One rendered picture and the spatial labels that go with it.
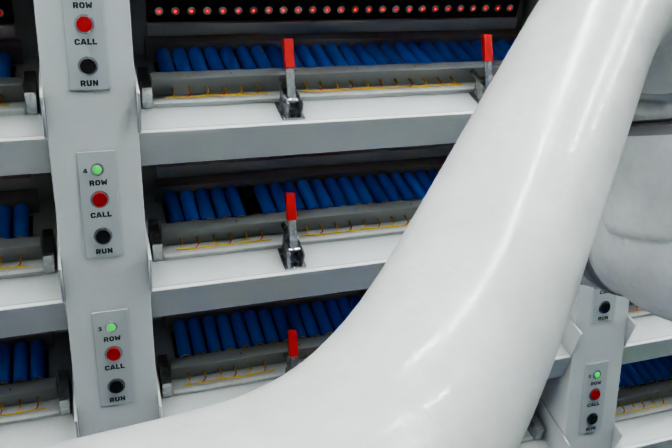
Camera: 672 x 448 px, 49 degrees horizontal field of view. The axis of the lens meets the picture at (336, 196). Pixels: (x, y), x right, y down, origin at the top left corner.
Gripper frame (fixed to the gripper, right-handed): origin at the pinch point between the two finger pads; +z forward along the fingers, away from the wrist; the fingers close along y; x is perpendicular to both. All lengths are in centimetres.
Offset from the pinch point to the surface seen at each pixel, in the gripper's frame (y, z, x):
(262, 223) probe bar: -15.2, 25.6, -2.6
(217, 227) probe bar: -21.0, 25.6, -2.6
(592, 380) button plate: 34, 25, -32
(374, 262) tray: -1.9, 20.7, -8.6
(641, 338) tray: 44, 25, -27
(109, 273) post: -34.7, 20.0, -5.9
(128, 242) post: -32.3, 19.3, -2.5
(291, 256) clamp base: -13.1, 20.1, -6.4
